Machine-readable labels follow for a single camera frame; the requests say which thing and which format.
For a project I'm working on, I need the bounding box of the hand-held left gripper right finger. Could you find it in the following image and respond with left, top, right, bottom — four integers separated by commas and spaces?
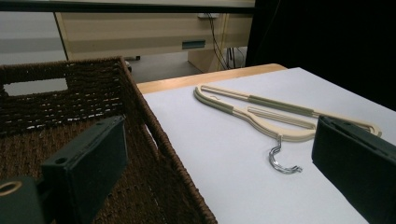
311, 115, 396, 224

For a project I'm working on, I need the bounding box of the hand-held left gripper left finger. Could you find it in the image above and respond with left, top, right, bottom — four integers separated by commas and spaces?
41, 115, 129, 224

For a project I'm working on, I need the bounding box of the brown wicker basket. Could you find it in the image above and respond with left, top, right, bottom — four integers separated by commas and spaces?
0, 55, 219, 224

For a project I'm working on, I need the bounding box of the beige plastic clothes hanger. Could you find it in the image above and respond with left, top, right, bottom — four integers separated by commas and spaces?
193, 83, 383, 175
193, 85, 383, 175

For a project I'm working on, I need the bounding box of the black curtain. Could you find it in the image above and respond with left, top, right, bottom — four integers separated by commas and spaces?
245, 0, 396, 112

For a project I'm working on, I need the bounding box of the beige wooden desk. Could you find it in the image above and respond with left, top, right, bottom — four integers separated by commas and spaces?
54, 0, 256, 74

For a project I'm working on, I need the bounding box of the white cabinet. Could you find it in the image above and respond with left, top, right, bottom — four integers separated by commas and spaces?
0, 11, 68, 66

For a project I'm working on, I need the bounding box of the black horizontal frame bar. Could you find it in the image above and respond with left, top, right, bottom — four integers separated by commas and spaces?
0, 0, 256, 15

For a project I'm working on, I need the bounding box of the black desk cable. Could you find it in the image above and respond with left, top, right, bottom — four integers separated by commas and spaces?
205, 13, 233, 71

